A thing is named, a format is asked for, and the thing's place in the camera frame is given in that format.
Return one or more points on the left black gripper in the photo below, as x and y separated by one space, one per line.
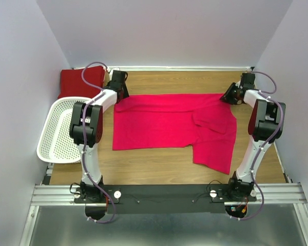
124 91

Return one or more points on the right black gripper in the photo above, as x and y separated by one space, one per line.
227 95

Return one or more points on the pink red t shirt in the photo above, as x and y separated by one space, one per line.
202 121

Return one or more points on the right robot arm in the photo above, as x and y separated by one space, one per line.
264 127

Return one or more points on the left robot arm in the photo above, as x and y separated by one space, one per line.
86 129

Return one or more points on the folded dark red shirt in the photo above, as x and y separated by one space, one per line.
71 83

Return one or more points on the white plastic laundry basket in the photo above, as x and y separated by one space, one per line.
55 145

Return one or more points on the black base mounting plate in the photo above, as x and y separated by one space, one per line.
166 199

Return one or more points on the aluminium frame rail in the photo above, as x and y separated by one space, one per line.
197 214

